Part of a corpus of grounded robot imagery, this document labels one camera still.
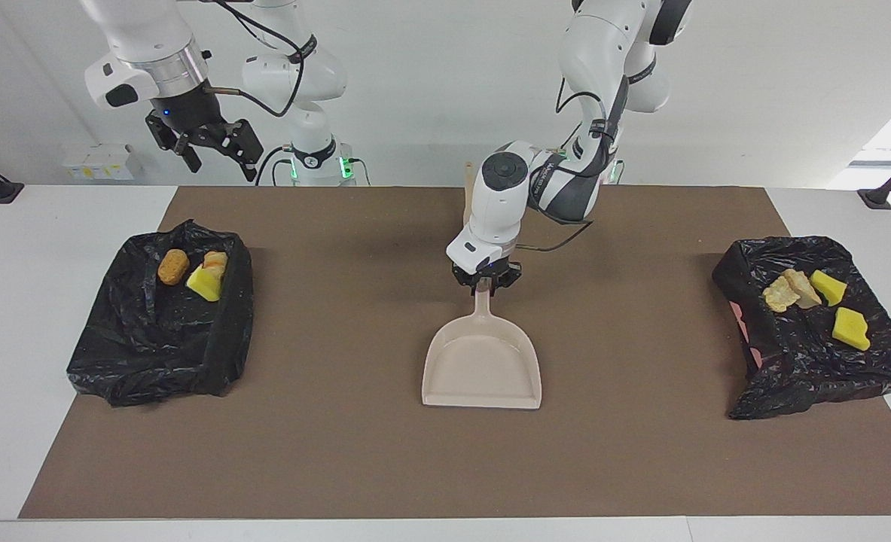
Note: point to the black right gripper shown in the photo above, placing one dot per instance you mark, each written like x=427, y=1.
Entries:
x=189, y=117

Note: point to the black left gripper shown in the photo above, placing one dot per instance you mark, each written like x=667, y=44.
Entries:
x=486, y=272

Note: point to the beige plastic dustpan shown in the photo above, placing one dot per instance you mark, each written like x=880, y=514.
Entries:
x=483, y=361

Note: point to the beige and orange foam chunk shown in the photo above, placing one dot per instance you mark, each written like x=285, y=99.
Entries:
x=215, y=260

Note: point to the brown cork-like foam chunk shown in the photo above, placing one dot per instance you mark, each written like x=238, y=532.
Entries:
x=172, y=266

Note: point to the yellow sponge piece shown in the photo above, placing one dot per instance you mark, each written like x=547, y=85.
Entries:
x=204, y=284
x=828, y=287
x=851, y=329

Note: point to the orange striped foam chunk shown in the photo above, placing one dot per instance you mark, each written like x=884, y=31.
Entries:
x=804, y=287

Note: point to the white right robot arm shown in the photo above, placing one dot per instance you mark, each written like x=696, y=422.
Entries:
x=151, y=45

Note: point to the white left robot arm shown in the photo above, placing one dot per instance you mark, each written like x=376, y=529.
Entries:
x=566, y=181

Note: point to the right black trash bag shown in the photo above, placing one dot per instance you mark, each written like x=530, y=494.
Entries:
x=144, y=346

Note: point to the black trash bag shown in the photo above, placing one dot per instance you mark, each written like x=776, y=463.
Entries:
x=144, y=346
x=814, y=369

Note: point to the left black trash bag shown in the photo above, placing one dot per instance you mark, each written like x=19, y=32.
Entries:
x=814, y=369

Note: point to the white box yellow labels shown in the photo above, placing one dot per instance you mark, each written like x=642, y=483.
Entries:
x=99, y=162

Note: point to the brown table mat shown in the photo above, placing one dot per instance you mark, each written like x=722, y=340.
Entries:
x=641, y=467

